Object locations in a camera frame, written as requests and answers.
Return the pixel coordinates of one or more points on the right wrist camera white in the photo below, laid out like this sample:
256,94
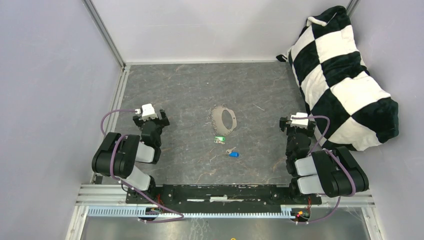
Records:
299,120

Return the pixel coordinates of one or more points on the blue tagged key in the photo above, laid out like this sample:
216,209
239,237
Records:
232,153

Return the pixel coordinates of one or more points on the black white checkered pillow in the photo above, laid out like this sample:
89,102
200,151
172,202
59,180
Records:
349,106

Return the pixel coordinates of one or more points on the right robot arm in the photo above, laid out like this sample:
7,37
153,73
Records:
333,173

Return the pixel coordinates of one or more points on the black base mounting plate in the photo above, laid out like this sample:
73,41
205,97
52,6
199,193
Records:
169,194

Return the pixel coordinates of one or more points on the white slotted cable duct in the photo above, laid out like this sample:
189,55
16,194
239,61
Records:
142,212

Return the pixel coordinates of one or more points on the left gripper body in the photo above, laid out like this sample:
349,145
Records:
159,123

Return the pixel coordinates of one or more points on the grey metal key holder plate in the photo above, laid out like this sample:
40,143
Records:
217,120

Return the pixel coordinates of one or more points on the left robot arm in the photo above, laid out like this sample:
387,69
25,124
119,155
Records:
117,155

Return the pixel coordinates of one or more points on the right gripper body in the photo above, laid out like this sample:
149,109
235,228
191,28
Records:
291,131

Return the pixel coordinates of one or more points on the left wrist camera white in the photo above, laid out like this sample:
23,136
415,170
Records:
146,112

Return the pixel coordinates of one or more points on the green tagged key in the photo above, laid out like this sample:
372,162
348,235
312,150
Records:
220,140

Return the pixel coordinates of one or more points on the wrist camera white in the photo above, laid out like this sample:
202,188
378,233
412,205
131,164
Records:
146,112
299,120

